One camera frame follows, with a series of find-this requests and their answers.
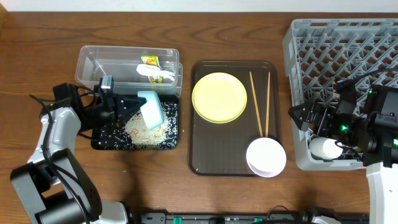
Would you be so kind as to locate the left wooden chopstick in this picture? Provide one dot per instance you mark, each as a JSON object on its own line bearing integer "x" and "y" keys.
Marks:
{"x": 256, "y": 105}

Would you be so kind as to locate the black tray bin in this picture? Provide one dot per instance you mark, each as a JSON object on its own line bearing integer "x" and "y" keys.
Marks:
{"x": 107, "y": 140}

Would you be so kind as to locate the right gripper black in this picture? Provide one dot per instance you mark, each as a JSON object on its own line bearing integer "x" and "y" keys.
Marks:
{"x": 323, "y": 123}

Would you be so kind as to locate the white wrapper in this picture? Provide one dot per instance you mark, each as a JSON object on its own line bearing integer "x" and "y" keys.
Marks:
{"x": 165, "y": 74}

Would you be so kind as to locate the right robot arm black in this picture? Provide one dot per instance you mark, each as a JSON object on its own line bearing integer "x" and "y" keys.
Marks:
{"x": 375, "y": 135}

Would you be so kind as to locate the brown serving tray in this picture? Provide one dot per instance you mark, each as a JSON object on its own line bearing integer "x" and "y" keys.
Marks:
{"x": 220, "y": 149}

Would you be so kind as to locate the wooden chopstick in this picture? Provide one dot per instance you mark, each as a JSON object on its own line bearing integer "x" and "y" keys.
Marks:
{"x": 268, "y": 104}
{"x": 256, "y": 105}

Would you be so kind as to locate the white cup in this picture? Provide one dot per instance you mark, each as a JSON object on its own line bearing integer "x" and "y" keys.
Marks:
{"x": 325, "y": 148}

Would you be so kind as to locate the clear plastic bin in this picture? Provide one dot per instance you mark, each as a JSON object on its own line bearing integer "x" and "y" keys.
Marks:
{"x": 96, "y": 61}

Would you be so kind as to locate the rice leftovers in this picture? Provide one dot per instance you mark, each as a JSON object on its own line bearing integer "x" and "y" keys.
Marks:
{"x": 146, "y": 135}

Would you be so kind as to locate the right wooden chopstick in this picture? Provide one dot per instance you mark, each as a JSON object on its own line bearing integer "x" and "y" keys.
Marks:
{"x": 268, "y": 104}

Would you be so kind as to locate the grey dishwasher rack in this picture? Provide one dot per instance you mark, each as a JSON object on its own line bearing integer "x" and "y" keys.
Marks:
{"x": 320, "y": 52}

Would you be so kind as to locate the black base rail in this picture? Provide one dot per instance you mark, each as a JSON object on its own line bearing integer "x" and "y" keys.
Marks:
{"x": 278, "y": 214}

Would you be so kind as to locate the pink white bowl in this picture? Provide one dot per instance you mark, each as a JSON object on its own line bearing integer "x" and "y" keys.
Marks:
{"x": 266, "y": 157}

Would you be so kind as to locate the orange green snack wrapper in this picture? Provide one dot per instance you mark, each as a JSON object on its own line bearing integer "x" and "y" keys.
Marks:
{"x": 150, "y": 60}

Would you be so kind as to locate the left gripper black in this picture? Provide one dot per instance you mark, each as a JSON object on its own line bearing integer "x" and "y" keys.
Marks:
{"x": 115, "y": 106}

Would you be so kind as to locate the blue bowl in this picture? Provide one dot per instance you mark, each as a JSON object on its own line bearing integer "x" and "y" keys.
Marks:
{"x": 151, "y": 111}

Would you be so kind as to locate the yellow plate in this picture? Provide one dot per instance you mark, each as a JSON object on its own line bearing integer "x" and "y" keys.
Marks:
{"x": 219, "y": 97}

